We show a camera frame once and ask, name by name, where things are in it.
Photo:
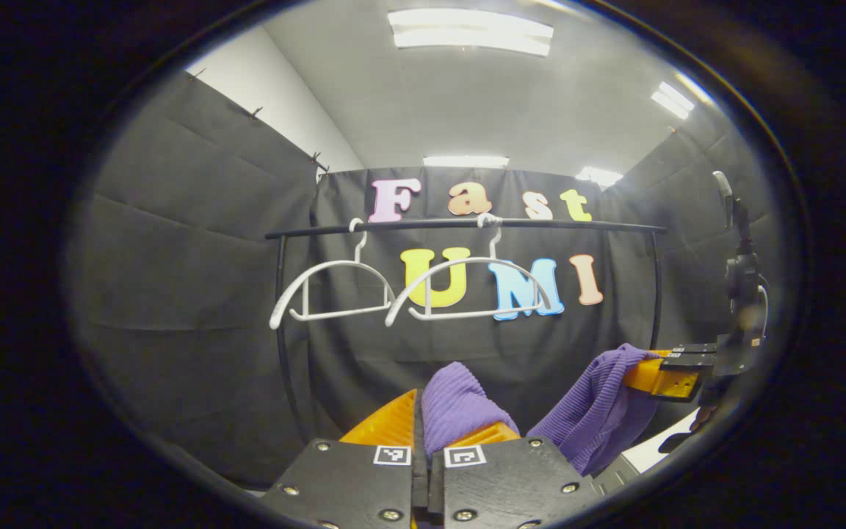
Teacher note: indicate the black clothes rack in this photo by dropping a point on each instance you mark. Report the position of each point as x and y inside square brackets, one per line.
[423, 222]

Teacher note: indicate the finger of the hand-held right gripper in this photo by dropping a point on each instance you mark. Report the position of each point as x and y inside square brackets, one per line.
[669, 382]

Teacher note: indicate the white panel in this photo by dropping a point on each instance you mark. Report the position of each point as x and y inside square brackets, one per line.
[647, 457]

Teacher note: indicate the black backdrop cloth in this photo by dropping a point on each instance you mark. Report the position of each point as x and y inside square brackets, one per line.
[173, 294]

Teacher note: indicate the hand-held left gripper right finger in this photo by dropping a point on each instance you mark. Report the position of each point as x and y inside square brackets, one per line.
[518, 481]

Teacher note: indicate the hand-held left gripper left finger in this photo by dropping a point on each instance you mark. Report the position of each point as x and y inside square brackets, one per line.
[342, 485]

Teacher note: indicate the purple ribbed jacket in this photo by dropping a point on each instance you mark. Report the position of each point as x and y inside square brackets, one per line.
[599, 411]

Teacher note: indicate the large ceiling light panel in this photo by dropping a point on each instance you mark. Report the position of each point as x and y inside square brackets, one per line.
[471, 31]

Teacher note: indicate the white clothes hanger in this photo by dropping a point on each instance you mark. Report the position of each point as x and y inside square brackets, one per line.
[335, 314]
[467, 314]

